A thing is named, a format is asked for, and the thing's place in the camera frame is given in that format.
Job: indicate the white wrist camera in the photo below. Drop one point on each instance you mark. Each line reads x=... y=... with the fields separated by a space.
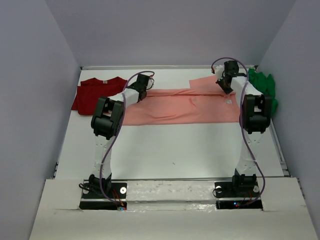
x=151 y=83
x=218 y=71

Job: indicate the folded red t-shirt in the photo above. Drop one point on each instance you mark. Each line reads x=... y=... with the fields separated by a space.
x=89 y=91

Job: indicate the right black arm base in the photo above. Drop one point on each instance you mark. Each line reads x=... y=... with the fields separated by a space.
x=241 y=192

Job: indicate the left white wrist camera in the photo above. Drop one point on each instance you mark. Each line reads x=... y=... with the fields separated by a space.
x=151 y=83

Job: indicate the crumpled green t-shirt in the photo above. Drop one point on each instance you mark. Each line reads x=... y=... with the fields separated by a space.
x=266 y=85

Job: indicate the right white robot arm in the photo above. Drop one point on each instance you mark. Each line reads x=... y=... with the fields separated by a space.
x=254 y=119

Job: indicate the aluminium rear table rail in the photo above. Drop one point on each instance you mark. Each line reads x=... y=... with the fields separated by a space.
x=144 y=67

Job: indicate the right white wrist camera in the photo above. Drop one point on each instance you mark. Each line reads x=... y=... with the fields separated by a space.
x=218 y=71

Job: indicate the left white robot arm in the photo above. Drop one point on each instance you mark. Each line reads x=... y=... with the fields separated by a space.
x=107 y=121

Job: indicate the pink polo shirt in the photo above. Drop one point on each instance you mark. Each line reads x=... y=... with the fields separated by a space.
x=203 y=102

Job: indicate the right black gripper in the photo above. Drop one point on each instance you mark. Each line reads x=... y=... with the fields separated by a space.
x=227 y=90

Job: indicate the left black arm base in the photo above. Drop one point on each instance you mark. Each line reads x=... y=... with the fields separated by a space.
x=110 y=195

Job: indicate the white foam block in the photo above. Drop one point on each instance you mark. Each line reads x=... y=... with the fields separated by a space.
x=166 y=190

